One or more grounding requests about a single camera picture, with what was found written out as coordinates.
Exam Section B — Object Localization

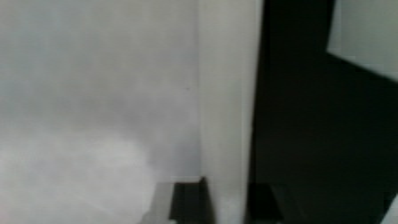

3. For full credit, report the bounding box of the white desk top tray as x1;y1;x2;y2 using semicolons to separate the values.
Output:
0;0;265;224

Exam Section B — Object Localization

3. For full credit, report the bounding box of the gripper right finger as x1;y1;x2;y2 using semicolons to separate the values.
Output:
245;183;285;224

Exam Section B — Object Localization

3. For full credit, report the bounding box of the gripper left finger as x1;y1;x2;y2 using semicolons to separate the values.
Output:
169;178;215;224

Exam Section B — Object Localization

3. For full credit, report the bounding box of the white right fence bar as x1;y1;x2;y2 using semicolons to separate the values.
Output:
327;0;398;83

